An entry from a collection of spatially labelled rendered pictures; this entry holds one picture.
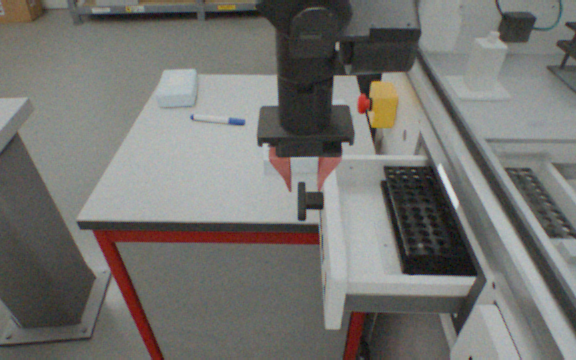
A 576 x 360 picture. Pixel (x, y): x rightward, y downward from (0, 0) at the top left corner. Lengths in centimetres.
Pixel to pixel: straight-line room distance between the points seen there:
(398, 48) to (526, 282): 23
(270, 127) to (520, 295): 28
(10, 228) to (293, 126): 101
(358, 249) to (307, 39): 34
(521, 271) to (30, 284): 134
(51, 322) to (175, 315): 69
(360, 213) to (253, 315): 46
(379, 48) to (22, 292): 135
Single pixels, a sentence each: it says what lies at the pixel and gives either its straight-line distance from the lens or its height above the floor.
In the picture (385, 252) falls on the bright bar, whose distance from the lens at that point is 57.
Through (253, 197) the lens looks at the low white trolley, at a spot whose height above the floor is 76.
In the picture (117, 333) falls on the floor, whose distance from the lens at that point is 157.
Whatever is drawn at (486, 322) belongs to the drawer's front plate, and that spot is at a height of 93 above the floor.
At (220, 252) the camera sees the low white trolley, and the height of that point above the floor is 65.
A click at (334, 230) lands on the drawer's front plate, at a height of 93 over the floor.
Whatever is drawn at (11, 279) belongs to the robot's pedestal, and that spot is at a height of 29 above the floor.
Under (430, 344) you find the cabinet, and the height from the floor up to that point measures 68.
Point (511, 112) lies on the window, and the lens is 47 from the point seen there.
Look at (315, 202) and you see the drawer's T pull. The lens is 53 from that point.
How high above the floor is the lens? 127
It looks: 40 degrees down
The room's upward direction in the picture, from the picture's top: straight up
